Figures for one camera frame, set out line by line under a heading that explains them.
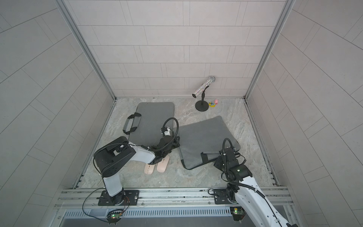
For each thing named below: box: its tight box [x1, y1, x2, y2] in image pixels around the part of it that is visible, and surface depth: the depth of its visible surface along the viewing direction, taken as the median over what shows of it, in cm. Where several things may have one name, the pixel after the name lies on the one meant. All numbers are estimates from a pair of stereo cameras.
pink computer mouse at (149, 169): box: [144, 163, 156, 175], surface depth 80 cm
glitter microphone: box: [192, 76, 216, 98], surface depth 98 cm
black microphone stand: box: [195, 85, 210, 112], surface depth 112 cm
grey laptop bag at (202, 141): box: [172, 115, 241, 170], surface depth 87 cm
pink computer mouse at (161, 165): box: [156, 154, 170, 173], surface depth 82 cm
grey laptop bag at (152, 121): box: [122, 101, 175, 149], surface depth 100 cm
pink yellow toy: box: [208, 99, 219, 108], surface depth 114 cm
